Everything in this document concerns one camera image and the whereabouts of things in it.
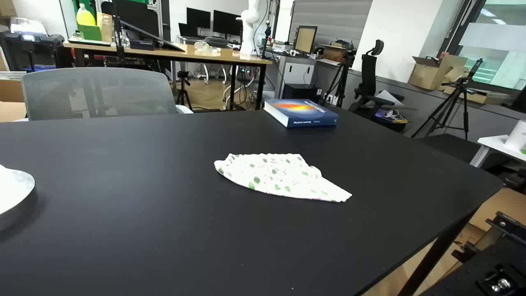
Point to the white cloth with green dots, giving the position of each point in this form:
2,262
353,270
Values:
274,175

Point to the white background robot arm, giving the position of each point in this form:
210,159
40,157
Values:
249,34

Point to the blue hardcover book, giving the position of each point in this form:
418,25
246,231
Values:
298,113

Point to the white cabinet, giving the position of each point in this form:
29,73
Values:
298,75

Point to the small black tripod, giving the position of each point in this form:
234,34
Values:
183,88

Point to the black tripod beside cabinet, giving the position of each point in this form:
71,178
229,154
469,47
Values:
339,76

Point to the wooden desk with black legs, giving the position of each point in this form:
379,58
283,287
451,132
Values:
182,53

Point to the black computer monitor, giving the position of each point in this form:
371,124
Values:
226,22
198,19

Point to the grey mesh office chair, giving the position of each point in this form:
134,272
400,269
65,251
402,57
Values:
99,93

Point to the black slanted desk monitor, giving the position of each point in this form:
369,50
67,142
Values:
134,17

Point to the open cardboard box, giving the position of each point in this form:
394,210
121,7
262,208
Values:
433,75

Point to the green poster board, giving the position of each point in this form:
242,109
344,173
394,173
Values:
88,22

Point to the white side table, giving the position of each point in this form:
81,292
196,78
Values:
496,145

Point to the clear acrylic plate with bolts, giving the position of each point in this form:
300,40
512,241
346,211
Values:
14,187

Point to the black printer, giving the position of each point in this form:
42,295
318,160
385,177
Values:
30,50

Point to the black metal stand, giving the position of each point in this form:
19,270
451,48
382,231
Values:
487,269

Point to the black picture frame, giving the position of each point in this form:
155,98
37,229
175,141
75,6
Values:
305,40

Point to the large black camera tripod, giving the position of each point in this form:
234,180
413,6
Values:
454,96

